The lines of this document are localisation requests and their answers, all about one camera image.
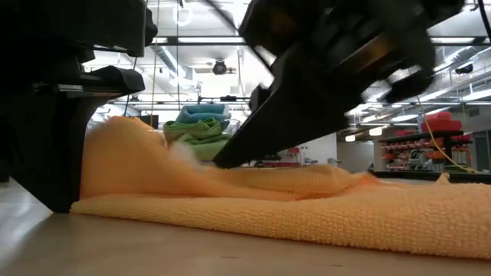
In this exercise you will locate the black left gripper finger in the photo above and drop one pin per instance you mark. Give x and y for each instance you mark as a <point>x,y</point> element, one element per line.
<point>50,153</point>

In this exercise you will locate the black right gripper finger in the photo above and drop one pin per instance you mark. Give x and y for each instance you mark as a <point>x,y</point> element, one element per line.
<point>259,97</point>
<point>291,115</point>

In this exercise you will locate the blue microfiber towel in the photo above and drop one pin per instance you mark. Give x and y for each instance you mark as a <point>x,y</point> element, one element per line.
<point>203,113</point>

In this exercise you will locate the green microfiber towel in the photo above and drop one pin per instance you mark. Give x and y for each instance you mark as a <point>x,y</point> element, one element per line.
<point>209,152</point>
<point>192,132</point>

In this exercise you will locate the orange microfiber towel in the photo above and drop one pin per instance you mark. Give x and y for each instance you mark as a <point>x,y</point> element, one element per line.
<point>307,214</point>

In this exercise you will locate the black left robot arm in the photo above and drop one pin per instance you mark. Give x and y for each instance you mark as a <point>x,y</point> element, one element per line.
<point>38,27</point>

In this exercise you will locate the white shelf with red bins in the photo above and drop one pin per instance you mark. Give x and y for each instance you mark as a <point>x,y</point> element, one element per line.
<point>289,157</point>

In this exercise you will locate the black ceiling spotlight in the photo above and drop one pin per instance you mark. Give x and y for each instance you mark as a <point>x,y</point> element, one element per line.
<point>219,67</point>

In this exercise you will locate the black computer monitor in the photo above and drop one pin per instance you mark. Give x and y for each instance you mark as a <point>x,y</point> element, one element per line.
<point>149,120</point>

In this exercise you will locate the long black ceiling beam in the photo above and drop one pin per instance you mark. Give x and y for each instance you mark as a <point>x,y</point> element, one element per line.
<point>199,40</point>

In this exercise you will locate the black ceiling speaker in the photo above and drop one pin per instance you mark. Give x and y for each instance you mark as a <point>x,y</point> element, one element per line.
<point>464,69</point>

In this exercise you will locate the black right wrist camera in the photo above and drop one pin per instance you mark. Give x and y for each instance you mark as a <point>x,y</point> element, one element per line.
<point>264,23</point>

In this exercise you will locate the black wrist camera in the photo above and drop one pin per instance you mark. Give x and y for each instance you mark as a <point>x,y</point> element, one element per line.
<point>126,23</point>
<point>264,23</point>

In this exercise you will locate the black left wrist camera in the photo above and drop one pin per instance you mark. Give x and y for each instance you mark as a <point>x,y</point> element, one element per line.
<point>126,23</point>

